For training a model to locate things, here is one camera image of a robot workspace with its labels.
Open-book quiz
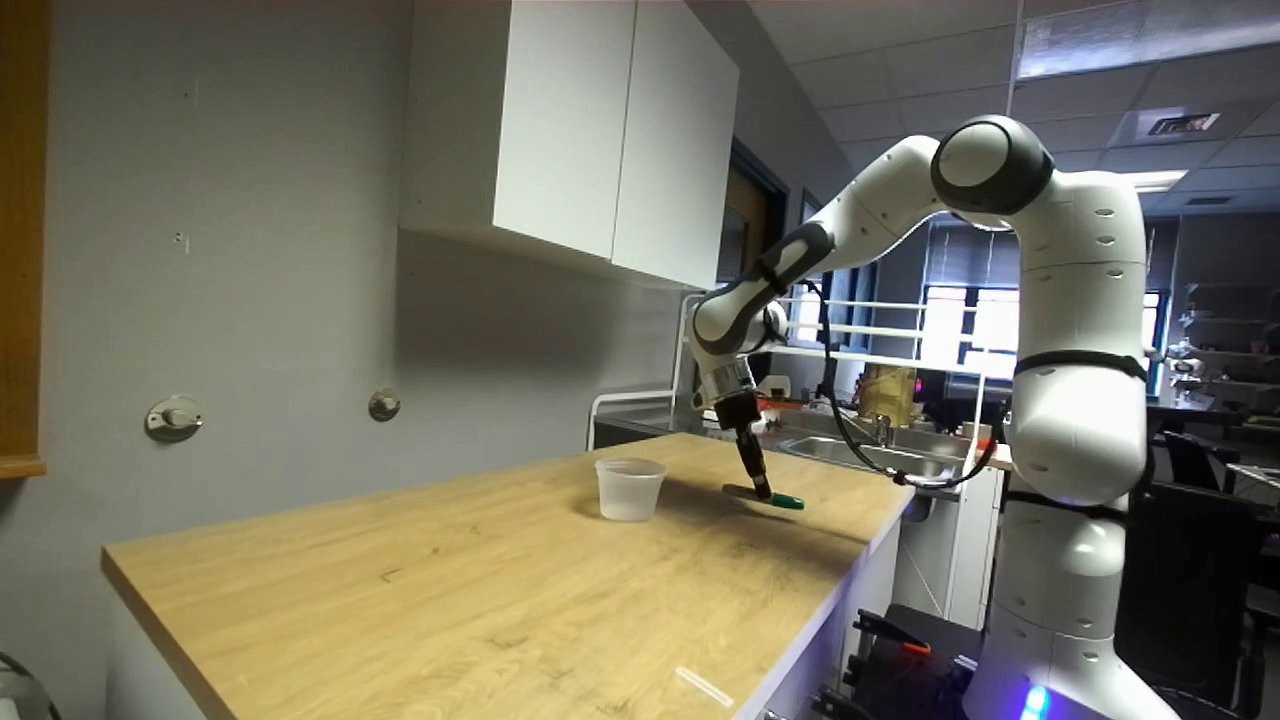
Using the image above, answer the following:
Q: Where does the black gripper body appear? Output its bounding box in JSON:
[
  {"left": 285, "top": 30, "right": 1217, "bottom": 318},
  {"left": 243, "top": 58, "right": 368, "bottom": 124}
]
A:
[{"left": 715, "top": 388, "right": 760, "bottom": 466}]

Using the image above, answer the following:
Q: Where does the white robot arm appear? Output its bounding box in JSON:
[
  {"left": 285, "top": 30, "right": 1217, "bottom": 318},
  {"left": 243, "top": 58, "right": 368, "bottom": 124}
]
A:
[{"left": 690, "top": 117, "right": 1179, "bottom": 720}]

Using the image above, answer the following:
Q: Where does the translucent plastic bowl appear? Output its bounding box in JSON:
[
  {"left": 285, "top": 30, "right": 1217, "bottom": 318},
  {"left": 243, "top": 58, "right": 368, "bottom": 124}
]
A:
[{"left": 597, "top": 456, "right": 665, "bottom": 522}]

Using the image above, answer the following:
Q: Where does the white metal rack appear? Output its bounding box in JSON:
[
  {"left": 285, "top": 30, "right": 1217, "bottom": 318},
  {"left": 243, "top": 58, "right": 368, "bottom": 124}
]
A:
[{"left": 587, "top": 291, "right": 1014, "bottom": 448}]

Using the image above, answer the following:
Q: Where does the black office chair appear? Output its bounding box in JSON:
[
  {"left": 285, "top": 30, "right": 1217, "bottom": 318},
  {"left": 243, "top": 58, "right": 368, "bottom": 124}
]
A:
[{"left": 1120, "top": 433, "right": 1280, "bottom": 720}]

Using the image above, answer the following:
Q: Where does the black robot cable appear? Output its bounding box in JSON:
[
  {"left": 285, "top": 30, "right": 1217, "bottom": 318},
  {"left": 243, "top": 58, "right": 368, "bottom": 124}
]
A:
[{"left": 813, "top": 266, "right": 1008, "bottom": 497}]

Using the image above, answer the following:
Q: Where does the white wall cabinet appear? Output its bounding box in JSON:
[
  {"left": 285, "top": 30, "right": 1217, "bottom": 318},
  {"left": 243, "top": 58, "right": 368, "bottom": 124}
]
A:
[{"left": 399, "top": 0, "right": 739, "bottom": 287}]

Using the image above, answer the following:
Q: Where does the round wall fixture right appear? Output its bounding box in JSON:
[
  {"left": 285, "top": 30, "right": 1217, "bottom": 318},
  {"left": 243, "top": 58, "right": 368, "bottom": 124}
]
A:
[{"left": 368, "top": 388, "right": 405, "bottom": 425}]

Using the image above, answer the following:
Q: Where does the round wall fixture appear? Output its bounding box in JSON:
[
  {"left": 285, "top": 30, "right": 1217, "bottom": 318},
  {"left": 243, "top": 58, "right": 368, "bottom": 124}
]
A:
[
  {"left": 143, "top": 397, "right": 205, "bottom": 446},
  {"left": 368, "top": 388, "right": 405, "bottom": 425}
]

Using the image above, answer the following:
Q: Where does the round wall fixture left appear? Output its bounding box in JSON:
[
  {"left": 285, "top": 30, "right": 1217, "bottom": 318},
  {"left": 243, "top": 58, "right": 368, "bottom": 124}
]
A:
[{"left": 143, "top": 397, "right": 205, "bottom": 446}]

